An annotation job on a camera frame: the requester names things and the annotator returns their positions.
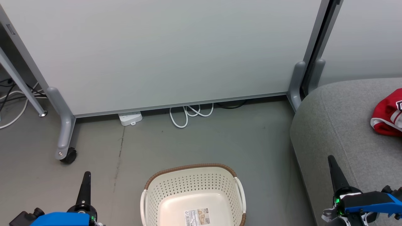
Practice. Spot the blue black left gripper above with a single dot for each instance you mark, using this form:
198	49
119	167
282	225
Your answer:
62	219

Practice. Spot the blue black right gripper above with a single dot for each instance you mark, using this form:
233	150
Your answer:
370	204

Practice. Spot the red white striped jersey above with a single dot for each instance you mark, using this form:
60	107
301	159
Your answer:
384	116

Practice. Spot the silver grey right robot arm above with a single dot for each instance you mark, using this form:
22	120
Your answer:
366	220

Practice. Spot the cream perforated laundry basket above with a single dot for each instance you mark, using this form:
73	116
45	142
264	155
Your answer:
194	185

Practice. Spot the printed basket label sticker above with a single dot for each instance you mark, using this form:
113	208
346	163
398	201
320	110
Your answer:
197	217

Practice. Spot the grey fabric sofa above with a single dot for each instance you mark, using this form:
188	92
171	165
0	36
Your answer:
339	125

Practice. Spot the grey partition leg with caster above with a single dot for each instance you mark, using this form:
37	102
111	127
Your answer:
64	125

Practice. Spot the white power strip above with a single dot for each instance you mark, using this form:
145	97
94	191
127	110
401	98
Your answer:
130	117

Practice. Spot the short grey partition foot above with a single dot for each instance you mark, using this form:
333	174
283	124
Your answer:
317	72
296	81

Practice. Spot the thin grey metal table leg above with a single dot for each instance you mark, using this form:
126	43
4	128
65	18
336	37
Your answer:
22	84

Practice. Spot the narrow white partition panel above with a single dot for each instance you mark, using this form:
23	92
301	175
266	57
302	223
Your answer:
361	37

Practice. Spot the large white partition panel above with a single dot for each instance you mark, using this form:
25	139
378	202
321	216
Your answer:
157	50

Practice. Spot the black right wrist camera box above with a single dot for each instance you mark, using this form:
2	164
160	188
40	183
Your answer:
392	189

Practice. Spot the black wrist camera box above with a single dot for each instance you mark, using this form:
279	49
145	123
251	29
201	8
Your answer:
392	189
25	218

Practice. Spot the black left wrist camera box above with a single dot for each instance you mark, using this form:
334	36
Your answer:
25	218

